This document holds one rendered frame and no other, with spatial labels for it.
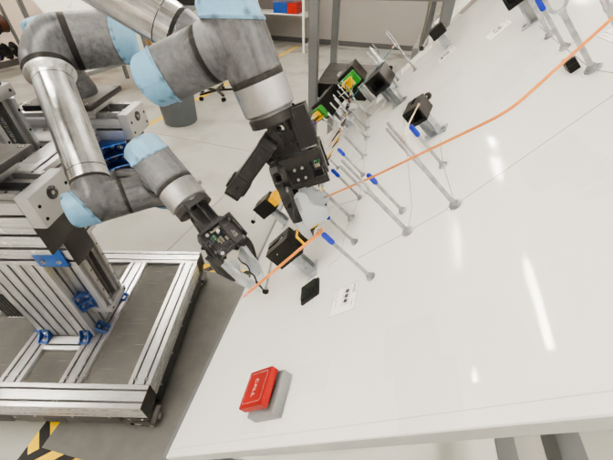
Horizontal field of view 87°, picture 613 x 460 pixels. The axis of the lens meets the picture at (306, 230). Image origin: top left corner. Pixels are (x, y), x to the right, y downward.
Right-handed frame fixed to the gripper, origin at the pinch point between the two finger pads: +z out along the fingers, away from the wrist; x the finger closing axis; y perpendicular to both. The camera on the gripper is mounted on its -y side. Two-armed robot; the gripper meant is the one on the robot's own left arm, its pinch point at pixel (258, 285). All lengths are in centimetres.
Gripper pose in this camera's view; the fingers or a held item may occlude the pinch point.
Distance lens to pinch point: 64.9
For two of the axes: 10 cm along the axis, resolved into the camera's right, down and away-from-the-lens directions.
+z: 6.5, 7.6, 0.1
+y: 2.9, -2.3, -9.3
